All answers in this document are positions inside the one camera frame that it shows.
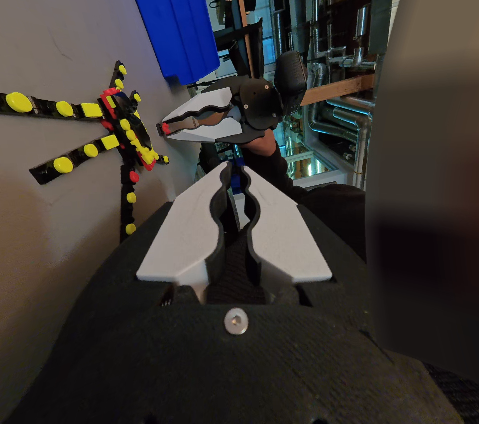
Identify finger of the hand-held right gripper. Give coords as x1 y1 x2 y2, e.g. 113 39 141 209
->
166 110 244 144
161 87 233 127

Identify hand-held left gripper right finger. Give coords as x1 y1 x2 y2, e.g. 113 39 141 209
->
242 165 333 287

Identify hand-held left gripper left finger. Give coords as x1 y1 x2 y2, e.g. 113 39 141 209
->
136 161 233 305

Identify black and yellow lego spider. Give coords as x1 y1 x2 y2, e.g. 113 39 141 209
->
0 60 170 245

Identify person's right hand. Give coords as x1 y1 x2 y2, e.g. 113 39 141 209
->
242 129 280 159

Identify wooden beam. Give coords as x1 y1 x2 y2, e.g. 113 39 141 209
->
299 73 375 107

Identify background desk with wooden edge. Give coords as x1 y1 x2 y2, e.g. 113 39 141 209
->
213 0 265 80

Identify blue plastic bin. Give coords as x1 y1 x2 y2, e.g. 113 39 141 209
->
115 0 221 89

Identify metal pipes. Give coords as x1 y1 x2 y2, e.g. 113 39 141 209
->
307 0 378 189

